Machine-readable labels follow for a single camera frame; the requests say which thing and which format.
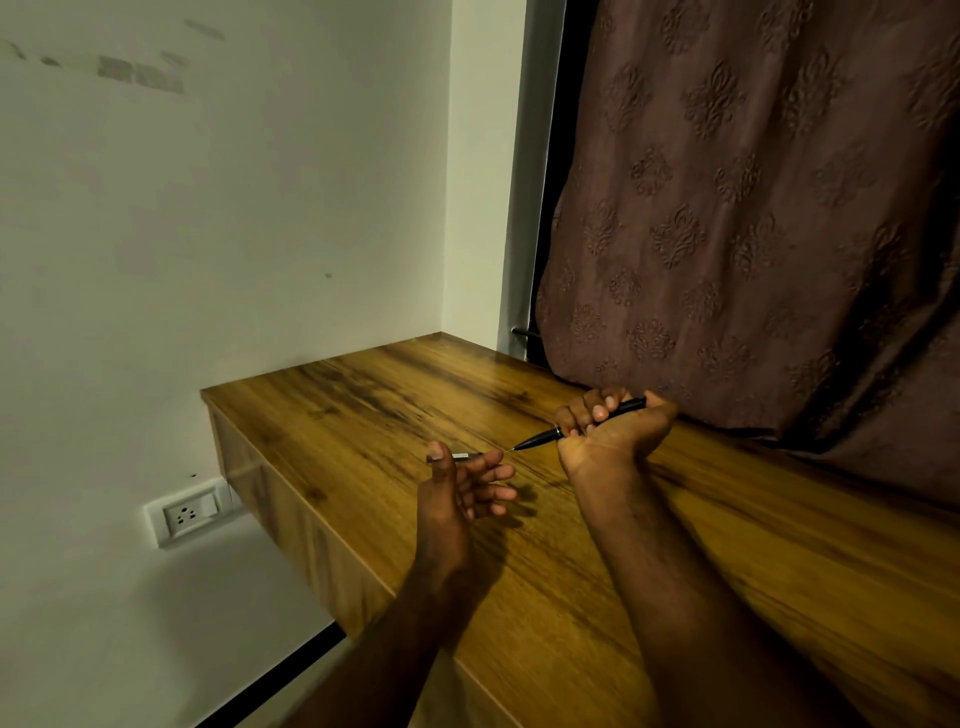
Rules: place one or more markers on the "person's left forearm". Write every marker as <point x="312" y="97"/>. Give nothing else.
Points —
<point x="397" y="645"/>

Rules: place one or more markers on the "person's left hand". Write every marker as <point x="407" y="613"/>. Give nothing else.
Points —
<point x="442" y="517"/>

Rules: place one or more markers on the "black skirting strip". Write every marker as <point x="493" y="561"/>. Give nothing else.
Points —
<point x="270" y="679"/>

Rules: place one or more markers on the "person's left middle finger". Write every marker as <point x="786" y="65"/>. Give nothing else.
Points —
<point x="495" y="474"/>

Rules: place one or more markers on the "white wall socket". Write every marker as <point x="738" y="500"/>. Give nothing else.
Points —
<point x="191" y="514"/>

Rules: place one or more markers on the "person's right thumb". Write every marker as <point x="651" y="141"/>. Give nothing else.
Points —
<point x="660" y="412"/>

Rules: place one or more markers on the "person's right forearm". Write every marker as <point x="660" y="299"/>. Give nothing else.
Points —
<point x="675" y="600"/>

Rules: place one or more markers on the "person's right hand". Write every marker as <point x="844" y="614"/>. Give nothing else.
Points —
<point x="615" y="442"/>

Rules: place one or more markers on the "black ballpoint pen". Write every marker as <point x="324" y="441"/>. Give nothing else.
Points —
<point x="540" y="439"/>

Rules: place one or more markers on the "brown patterned curtain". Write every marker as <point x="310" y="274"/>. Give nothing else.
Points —
<point x="750" y="210"/>

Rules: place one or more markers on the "silver pen part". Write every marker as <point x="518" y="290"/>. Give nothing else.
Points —
<point x="465" y="456"/>

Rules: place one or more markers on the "person's left little finger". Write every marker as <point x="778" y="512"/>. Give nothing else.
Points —
<point x="489" y="511"/>

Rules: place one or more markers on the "dark window frame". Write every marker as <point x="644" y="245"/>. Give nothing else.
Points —
<point x="555" y="150"/>

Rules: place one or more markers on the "person's left thumb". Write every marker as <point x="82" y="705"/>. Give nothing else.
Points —
<point x="442" y="465"/>

